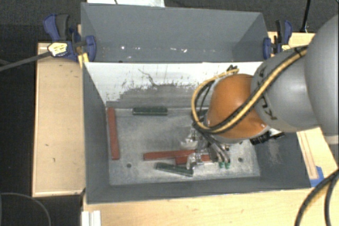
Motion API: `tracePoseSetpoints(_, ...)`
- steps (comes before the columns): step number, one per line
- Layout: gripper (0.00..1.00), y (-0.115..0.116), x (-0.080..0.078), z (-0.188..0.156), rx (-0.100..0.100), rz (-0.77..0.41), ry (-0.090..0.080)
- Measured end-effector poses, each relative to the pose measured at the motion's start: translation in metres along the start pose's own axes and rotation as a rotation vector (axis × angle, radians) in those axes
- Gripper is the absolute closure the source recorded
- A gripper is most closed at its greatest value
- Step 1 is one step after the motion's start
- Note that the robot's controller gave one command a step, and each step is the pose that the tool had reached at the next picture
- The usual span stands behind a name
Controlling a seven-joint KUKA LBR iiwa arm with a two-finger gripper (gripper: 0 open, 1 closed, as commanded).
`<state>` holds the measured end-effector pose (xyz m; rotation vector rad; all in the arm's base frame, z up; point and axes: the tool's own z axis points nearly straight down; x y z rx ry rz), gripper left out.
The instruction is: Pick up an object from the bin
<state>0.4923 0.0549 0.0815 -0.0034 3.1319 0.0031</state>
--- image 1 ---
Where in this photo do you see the dark green flat block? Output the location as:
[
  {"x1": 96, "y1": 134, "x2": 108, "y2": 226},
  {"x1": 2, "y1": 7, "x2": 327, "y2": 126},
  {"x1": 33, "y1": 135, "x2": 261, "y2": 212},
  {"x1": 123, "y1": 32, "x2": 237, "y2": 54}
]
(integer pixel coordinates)
[
  {"x1": 132, "y1": 106, "x2": 168, "y2": 116},
  {"x1": 155, "y1": 162, "x2": 194, "y2": 178}
]

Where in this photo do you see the pale wood board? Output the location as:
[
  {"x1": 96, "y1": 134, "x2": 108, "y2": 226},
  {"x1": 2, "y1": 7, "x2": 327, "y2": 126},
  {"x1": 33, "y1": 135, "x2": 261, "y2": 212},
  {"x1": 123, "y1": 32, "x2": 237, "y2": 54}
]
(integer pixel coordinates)
[{"x1": 31, "y1": 40, "x2": 87, "y2": 198}]

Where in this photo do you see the grey metal bin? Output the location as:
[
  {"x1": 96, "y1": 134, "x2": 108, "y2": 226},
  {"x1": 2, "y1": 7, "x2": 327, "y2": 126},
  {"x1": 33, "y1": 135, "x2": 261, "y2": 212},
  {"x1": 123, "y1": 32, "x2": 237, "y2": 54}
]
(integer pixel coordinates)
[{"x1": 80, "y1": 2, "x2": 312, "y2": 205}]

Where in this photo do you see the black cylinder on white bracket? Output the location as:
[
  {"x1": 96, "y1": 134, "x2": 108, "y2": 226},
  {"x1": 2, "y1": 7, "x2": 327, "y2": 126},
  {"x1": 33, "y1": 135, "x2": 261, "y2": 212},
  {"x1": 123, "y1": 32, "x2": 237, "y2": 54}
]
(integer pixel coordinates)
[{"x1": 249, "y1": 131, "x2": 286, "y2": 146}]

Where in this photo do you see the red-brown flat block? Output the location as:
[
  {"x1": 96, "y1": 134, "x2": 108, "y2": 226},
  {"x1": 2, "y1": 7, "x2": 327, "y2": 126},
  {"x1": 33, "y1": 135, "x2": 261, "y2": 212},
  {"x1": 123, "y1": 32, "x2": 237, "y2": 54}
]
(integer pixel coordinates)
[
  {"x1": 143, "y1": 149, "x2": 197, "y2": 161},
  {"x1": 173, "y1": 154, "x2": 213, "y2": 166},
  {"x1": 106, "y1": 107, "x2": 121, "y2": 160}
]

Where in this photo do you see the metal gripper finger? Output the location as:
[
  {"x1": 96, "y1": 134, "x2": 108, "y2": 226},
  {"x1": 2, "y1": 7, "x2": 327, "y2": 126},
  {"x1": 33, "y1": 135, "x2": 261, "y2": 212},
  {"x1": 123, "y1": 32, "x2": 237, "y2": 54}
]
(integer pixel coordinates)
[
  {"x1": 180, "y1": 137, "x2": 199, "y2": 149},
  {"x1": 185, "y1": 153, "x2": 205, "y2": 169}
]

